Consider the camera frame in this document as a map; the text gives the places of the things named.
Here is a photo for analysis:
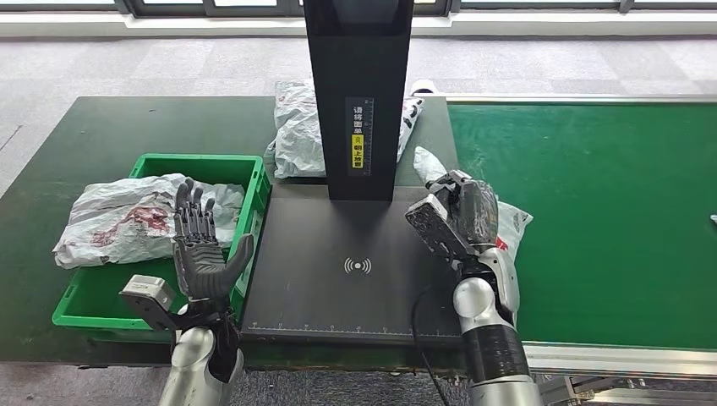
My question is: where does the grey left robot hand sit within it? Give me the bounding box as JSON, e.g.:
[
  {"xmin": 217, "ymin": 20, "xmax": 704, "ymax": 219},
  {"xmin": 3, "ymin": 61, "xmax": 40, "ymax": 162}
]
[{"xmin": 172, "ymin": 178, "xmax": 256, "ymax": 304}]

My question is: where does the grey parcel bag red print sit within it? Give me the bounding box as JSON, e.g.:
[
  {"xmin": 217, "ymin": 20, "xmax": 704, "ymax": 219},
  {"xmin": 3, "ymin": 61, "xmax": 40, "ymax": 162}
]
[{"xmin": 52, "ymin": 173, "xmax": 246, "ymax": 270}]

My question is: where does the white parcel bag red mark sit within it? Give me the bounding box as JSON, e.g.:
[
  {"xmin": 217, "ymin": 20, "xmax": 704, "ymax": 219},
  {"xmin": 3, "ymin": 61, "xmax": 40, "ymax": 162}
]
[{"xmin": 413, "ymin": 146, "xmax": 534, "ymax": 265}]

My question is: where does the black inbound scanner machine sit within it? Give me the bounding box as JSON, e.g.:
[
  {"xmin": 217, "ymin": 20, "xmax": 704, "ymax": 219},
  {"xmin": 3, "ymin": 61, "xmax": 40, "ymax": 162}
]
[{"xmin": 240, "ymin": 0, "xmax": 466, "ymax": 348}]

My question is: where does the white parcel bag black print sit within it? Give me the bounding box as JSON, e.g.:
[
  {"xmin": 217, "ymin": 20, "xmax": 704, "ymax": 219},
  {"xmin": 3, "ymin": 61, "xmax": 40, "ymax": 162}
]
[{"xmin": 264, "ymin": 80, "xmax": 425, "ymax": 179}]

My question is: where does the green conveyor belt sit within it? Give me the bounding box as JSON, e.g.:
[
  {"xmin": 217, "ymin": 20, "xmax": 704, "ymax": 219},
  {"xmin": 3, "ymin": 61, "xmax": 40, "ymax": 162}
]
[{"xmin": 445, "ymin": 94, "xmax": 717, "ymax": 406}]

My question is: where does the green plastic crate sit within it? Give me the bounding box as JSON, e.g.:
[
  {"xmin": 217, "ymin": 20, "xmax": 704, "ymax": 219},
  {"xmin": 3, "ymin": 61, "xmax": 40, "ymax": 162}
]
[{"xmin": 52, "ymin": 153, "xmax": 273, "ymax": 344}]

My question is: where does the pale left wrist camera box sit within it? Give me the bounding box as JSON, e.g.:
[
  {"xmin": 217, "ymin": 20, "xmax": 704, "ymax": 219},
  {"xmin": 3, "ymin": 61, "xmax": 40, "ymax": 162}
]
[{"xmin": 118, "ymin": 274, "xmax": 179, "ymax": 332}]

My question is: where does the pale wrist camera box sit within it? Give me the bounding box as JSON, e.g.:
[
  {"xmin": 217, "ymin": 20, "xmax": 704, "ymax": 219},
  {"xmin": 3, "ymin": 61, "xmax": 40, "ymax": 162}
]
[
  {"xmin": 404, "ymin": 194, "xmax": 467, "ymax": 260},
  {"xmin": 118, "ymin": 274, "xmax": 179, "ymax": 332}
]

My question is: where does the black cable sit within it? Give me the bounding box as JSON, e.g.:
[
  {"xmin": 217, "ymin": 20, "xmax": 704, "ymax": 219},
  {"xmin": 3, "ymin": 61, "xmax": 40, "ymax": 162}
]
[{"xmin": 411, "ymin": 283, "xmax": 452, "ymax": 406}]

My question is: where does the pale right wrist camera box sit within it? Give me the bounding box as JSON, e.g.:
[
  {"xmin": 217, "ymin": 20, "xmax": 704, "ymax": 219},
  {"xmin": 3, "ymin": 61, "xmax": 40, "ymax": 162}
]
[{"xmin": 404, "ymin": 194, "xmax": 467, "ymax": 260}]

